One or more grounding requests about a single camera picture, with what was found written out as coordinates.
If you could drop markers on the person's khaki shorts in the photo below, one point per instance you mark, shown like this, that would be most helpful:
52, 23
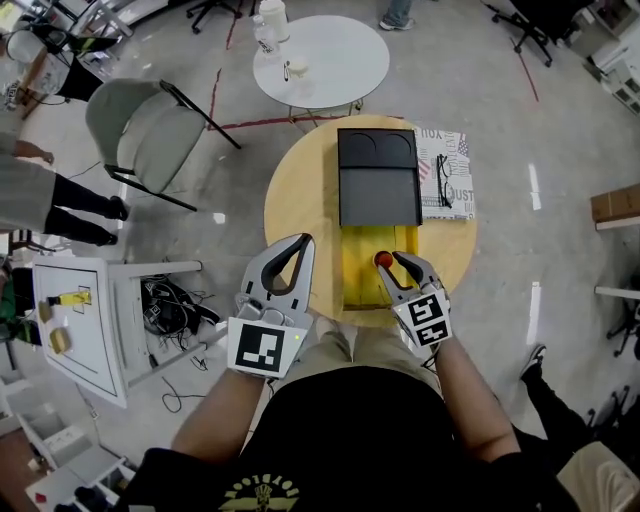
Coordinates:
360, 355

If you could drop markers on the large yellow bowl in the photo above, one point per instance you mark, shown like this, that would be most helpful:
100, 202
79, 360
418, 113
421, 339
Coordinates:
60, 340

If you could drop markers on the white printed book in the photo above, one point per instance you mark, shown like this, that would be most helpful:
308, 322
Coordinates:
462, 175

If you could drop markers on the person's black t-shirt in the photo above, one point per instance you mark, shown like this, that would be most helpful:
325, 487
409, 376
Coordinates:
350, 450

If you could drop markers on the person's right forearm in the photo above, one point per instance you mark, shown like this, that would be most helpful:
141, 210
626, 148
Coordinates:
475, 400

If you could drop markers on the person's left forearm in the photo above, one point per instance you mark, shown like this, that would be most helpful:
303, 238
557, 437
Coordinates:
220, 415

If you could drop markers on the white low cabinet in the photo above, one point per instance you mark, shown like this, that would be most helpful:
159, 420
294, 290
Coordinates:
625, 85

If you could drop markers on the yellow box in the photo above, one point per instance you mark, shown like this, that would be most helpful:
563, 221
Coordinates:
377, 185

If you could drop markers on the clear plastic water bottle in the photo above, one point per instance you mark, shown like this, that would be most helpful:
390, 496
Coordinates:
265, 37

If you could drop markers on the grey folding chair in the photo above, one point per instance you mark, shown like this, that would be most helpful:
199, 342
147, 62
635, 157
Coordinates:
145, 140

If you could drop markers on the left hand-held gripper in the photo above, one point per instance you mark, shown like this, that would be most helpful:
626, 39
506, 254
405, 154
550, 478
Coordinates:
257, 347

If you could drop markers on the small red-capped bottle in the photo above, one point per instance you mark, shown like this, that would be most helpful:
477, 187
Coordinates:
384, 258

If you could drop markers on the white square table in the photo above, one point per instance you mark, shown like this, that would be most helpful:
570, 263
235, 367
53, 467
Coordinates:
85, 310

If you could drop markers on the round white table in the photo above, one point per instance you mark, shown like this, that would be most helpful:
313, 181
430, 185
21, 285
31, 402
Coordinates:
335, 60

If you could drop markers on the black office chair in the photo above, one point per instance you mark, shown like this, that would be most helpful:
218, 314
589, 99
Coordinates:
215, 12
540, 20

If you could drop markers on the brown cardboard box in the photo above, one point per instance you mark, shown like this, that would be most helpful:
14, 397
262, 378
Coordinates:
617, 205

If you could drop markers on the round wooden table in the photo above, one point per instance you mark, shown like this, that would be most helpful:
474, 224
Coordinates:
300, 200

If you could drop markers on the white plastic jug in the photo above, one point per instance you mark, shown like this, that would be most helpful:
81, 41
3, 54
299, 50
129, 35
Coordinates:
274, 20

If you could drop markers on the yellow bottle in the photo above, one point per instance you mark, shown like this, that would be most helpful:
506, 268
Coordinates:
72, 299

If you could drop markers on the black eyeglasses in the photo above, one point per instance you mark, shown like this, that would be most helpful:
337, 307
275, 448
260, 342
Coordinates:
444, 180

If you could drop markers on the white open shelf unit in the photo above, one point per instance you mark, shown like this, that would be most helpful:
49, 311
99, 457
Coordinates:
55, 435

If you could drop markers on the small yellow bowl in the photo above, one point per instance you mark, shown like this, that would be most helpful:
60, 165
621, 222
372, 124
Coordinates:
44, 311

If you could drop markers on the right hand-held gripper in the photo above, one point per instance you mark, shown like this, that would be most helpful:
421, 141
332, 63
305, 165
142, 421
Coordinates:
425, 317

